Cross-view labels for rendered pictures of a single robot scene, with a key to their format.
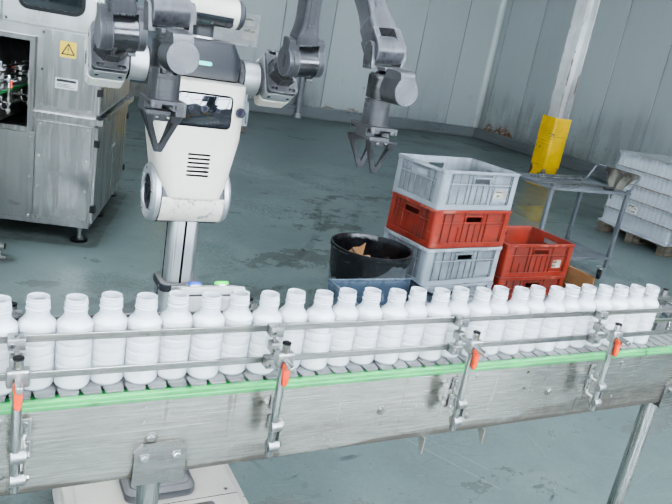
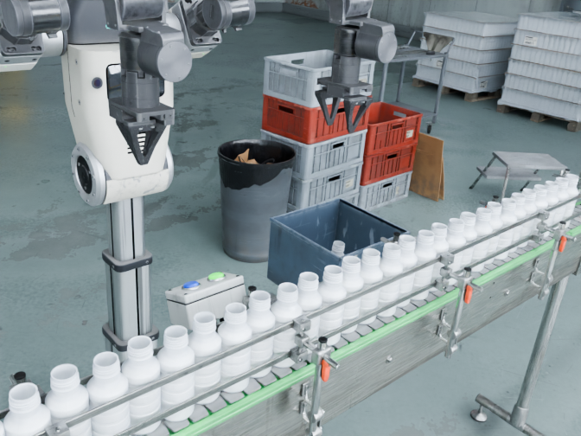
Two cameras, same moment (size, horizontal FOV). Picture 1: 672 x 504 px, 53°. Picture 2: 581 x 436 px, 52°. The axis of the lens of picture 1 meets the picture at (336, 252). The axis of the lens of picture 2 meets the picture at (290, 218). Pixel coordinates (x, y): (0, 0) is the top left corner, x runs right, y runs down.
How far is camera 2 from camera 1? 0.46 m
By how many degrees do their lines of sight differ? 14
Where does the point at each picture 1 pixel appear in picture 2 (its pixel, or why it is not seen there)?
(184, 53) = (175, 56)
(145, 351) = (185, 388)
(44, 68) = not seen: outside the picture
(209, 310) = (238, 325)
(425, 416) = (421, 349)
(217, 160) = not seen: hidden behind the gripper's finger
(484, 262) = (354, 146)
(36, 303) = (66, 382)
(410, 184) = (280, 86)
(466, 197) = not seen: hidden behind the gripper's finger
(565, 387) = (518, 285)
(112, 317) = (146, 367)
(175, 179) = (118, 160)
